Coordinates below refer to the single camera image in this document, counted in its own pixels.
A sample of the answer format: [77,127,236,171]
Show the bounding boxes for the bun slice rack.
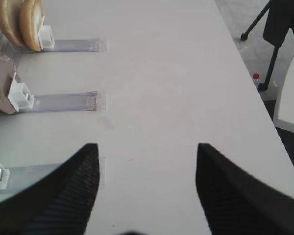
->
[0,0,25,47]
[19,0,44,51]

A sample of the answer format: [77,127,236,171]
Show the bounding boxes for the red capped bottle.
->
[252,73,260,89]

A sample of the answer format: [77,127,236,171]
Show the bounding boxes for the clear rail with lettuce pusher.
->
[0,156,106,194]

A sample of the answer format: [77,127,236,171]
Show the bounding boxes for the outer brown meat patty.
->
[0,52,17,115]

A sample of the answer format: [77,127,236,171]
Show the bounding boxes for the clear rail with bun pusher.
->
[0,16,107,55]

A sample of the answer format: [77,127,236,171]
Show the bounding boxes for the clear rail with patty pusher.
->
[7,74,106,113]

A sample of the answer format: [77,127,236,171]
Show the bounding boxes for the inner bun slice right rack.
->
[19,0,44,51]

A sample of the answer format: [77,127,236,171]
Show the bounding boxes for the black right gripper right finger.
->
[196,143,294,235]

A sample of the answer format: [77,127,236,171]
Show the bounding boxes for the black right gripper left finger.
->
[0,143,99,235]

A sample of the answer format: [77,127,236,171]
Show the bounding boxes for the white round side table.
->
[273,56,294,133]

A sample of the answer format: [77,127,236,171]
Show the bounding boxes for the outer bun slice right rack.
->
[0,0,25,47]

